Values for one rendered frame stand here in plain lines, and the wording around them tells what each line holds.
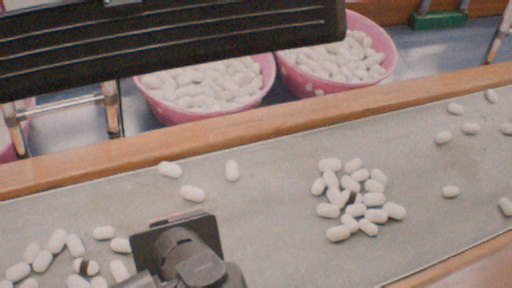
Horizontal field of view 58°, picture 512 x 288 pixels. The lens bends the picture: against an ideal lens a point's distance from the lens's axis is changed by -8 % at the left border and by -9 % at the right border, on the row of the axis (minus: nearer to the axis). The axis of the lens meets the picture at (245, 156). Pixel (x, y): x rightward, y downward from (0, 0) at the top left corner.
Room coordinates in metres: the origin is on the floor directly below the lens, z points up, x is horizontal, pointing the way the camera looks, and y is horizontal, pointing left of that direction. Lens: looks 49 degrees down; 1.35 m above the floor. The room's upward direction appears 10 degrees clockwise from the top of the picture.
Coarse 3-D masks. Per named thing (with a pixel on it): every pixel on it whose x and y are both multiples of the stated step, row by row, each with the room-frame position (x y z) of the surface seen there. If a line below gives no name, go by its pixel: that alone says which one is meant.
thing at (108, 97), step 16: (128, 0) 0.36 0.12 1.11; (96, 96) 0.50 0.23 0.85; (112, 96) 0.50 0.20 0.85; (16, 112) 0.44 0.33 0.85; (32, 112) 0.45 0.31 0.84; (48, 112) 0.46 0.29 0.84; (112, 112) 0.50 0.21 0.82; (16, 128) 0.43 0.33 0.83; (112, 128) 0.50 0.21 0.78; (16, 144) 0.43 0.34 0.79
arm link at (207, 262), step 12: (204, 252) 0.22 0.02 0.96; (180, 264) 0.20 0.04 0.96; (192, 264) 0.20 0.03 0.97; (204, 264) 0.20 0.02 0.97; (216, 264) 0.20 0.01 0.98; (132, 276) 0.20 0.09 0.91; (144, 276) 0.20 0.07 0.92; (180, 276) 0.19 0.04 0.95; (192, 276) 0.18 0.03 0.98; (204, 276) 0.18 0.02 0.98; (216, 276) 0.18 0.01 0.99
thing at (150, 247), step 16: (176, 224) 0.29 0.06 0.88; (192, 224) 0.30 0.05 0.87; (208, 224) 0.30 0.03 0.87; (144, 240) 0.27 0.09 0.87; (160, 240) 0.27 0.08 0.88; (176, 240) 0.26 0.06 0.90; (192, 240) 0.26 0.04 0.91; (208, 240) 0.29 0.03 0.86; (144, 256) 0.26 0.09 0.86; (160, 256) 0.24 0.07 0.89; (160, 272) 0.25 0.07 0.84
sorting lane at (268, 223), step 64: (320, 128) 0.61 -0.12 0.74; (384, 128) 0.64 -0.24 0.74; (448, 128) 0.68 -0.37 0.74; (64, 192) 0.39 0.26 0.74; (128, 192) 0.42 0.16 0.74; (256, 192) 0.46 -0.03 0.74; (384, 192) 0.50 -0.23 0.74; (0, 256) 0.27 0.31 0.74; (64, 256) 0.29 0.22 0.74; (128, 256) 0.31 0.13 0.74; (256, 256) 0.35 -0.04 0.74; (320, 256) 0.36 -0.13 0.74; (384, 256) 0.38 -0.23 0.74; (448, 256) 0.39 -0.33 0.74
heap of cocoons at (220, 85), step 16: (208, 64) 0.73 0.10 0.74; (224, 64) 0.75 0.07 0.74; (240, 64) 0.75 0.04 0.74; (256, 64) 0.75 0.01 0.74; (144, 80) 0.66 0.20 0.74; (160, 80) 0.68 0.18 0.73; (176, 80) 0.68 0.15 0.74; (192, 80) 0.69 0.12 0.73; (208, 80) 0.69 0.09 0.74; (224, 80) 0.70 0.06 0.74; (240, 80) 0.71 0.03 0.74; (256, 80) 0.71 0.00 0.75; (144, 96) 0.63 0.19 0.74; (160, 96) 0.63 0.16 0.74; (176, 96) 0.64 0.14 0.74; (192, 96) 0.66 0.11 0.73; (208, 96) 0.64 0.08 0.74; (224, 96) 0.65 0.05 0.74; (240, 96) 0.66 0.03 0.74; (256, 96) 0.68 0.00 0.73
